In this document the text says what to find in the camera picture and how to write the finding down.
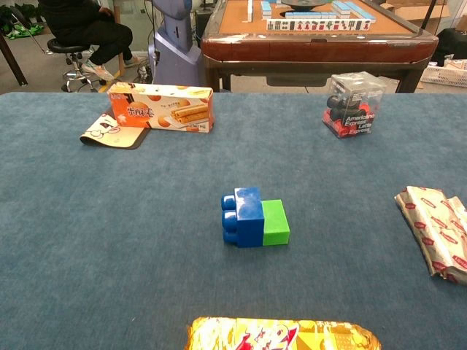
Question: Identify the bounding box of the dark table leg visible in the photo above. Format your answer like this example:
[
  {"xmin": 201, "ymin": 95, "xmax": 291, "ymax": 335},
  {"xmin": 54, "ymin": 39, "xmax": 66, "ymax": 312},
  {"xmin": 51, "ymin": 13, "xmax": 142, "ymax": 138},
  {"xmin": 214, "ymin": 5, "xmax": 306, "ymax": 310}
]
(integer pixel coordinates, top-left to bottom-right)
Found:
[{"xmin": 0, "ymin": 32, "xmax": 28, "ymax": 88}]

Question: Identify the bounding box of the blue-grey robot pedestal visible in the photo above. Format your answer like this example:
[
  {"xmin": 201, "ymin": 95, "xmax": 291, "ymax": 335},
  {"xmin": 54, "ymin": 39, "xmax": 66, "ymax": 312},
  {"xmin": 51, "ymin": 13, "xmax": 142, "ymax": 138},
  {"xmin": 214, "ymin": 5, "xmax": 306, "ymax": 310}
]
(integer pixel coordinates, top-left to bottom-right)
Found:
[{"xmin": 147, "ymin": 0, "xmax": 202, "ymax": 87}]

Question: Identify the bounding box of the silver red snack wrapper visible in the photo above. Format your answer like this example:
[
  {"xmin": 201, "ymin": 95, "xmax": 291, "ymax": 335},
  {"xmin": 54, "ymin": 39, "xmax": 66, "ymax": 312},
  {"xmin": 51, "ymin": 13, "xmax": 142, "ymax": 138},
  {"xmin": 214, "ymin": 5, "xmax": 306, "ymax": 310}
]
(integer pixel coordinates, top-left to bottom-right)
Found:
[{"xmin": 394, "ymin": 185, "xmax": 467, "ymax": 286}]

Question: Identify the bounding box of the clear coffee capsule box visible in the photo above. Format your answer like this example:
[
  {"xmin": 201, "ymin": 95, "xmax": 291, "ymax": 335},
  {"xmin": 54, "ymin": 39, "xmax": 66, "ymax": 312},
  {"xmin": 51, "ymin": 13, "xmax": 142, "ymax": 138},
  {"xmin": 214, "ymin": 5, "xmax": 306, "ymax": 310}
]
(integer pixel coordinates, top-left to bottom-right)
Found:
[{"xmin": 321, "ymin": 71, "xmax": 387, "ymax": 140}]

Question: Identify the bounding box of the green toy block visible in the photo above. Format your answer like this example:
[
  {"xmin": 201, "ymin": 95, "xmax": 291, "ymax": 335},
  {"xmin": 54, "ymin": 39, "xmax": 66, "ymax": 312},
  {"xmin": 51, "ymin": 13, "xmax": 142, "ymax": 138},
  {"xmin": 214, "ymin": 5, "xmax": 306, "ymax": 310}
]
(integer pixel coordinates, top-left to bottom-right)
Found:
[{"xmin": 260, "ymin": 199, "xmax": 291, "ymax": 247}]

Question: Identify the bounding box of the face-up mahjong tile row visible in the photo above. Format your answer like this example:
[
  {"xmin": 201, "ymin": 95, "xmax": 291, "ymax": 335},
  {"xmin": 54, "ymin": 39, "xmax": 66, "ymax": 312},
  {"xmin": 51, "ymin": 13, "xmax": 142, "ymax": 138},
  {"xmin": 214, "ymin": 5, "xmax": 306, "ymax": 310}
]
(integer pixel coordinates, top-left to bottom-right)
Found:
[{"xmin": 266, "ymin": 17, "xmax": 372, "ymax": 32}]

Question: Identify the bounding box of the black swivel stool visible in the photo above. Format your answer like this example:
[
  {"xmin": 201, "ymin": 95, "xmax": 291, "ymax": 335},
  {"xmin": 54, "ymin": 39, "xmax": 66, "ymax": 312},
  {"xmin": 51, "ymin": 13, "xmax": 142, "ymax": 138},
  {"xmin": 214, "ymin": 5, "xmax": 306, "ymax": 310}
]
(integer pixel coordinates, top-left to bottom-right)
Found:
[{"xmin": 47, "ymin": 38, "xmax": 107, "ymax": 93}]

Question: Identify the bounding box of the orange egg roll box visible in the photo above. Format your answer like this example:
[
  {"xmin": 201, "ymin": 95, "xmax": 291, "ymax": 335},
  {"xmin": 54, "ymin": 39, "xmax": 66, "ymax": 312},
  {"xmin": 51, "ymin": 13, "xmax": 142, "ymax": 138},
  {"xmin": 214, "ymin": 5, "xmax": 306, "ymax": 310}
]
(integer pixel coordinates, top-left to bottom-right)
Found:
[{"xmin": 107, "ymin": 82, "xmax": 215, "ymax": 134}]

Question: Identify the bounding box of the cartoon printed mouse pad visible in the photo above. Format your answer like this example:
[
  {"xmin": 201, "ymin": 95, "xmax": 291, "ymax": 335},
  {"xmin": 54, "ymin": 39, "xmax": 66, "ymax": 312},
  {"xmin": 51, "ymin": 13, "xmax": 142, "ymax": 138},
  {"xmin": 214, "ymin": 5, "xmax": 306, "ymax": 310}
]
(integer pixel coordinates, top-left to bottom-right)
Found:
[{"xmin": 79, "ymin": 111, "xmax": 151, "ymax": 150}]

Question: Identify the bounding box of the blue toy block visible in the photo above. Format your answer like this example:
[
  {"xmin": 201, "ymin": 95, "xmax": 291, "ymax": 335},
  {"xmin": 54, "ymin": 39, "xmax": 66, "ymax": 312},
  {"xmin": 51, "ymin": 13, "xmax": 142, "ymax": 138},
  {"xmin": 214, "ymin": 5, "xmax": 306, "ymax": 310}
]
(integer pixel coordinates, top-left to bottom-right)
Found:
[{"xmin": 220, "ymin": 187, "xmax": 266, "ymax": 249}]

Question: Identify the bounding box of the brown mahjong table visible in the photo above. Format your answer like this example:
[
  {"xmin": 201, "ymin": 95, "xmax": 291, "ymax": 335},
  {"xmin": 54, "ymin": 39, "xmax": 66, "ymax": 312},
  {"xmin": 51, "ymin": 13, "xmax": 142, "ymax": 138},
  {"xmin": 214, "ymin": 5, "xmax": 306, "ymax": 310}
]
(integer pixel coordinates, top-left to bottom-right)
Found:
[{"xmin": 200, "ymin": 0, "xmax": 439, "ymax": 94}]

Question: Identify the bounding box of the black bag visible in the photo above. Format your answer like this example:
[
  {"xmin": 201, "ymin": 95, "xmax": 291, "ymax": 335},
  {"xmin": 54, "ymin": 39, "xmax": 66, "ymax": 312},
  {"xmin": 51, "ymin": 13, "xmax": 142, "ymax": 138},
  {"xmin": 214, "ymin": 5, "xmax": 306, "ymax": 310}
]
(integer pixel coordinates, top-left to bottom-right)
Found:
[{"xmin": 436, "ymin": 28, "xmax": 467, "ymax": 67}]

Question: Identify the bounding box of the gold snack package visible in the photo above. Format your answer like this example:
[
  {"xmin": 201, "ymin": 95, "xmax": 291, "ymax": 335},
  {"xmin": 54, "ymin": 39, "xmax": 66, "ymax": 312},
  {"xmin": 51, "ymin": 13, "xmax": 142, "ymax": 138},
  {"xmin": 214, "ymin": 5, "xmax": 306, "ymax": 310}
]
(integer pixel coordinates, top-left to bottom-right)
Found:
[{"xmin": 185, "ymin": 316, "xmax": 382, "ymax": 350}]

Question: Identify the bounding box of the seated person in black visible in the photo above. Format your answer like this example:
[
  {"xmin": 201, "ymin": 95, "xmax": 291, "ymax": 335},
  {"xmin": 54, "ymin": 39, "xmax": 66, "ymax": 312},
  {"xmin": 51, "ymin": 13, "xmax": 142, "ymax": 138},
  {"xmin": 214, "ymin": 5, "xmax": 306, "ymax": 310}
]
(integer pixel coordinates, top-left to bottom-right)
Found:
[{"xmin": 38, "ymin": 0, "xmax": 142, "ymax": 82}]

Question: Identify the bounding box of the blue felt tablecloth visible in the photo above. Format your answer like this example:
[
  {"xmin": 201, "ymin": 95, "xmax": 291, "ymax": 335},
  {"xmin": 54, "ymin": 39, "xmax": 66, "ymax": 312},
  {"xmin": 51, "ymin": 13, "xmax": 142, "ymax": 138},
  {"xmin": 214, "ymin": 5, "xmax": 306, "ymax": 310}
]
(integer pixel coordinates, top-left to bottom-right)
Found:
[{"xmin": 0, "ymin": 91, "xmax": 467, "ymax": 350}]

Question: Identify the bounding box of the white plastic basket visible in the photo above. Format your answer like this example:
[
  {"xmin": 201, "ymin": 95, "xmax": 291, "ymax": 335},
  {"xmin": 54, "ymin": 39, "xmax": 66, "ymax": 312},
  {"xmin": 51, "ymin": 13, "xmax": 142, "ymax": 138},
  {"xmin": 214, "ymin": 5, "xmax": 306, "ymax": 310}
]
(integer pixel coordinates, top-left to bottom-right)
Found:
[{"xmin": 420, "ymin": 64, "xmax": 467, "ymax": 88}]

